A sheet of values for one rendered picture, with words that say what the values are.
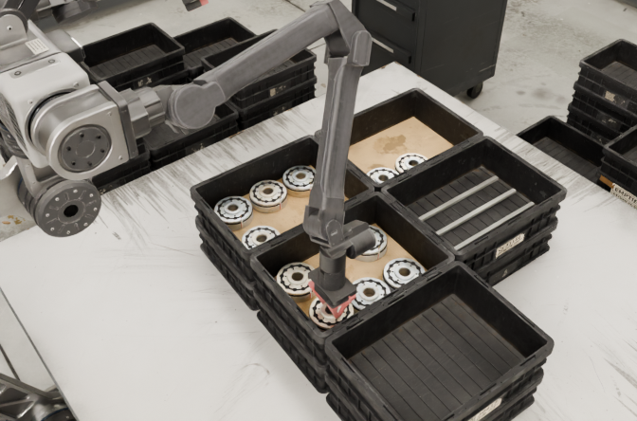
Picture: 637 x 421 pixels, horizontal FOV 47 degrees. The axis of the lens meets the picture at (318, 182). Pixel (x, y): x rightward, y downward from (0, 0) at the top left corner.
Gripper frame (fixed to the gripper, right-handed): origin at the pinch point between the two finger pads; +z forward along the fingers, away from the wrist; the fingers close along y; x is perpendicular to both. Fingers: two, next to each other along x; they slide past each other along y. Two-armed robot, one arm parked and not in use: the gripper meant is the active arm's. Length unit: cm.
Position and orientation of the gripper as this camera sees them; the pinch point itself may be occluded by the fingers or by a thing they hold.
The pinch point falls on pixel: (331, 307)
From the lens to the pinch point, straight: 167.1
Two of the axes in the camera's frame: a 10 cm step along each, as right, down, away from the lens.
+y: -5.8, -5.4, 6.1
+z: 0.0, 7.5, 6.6
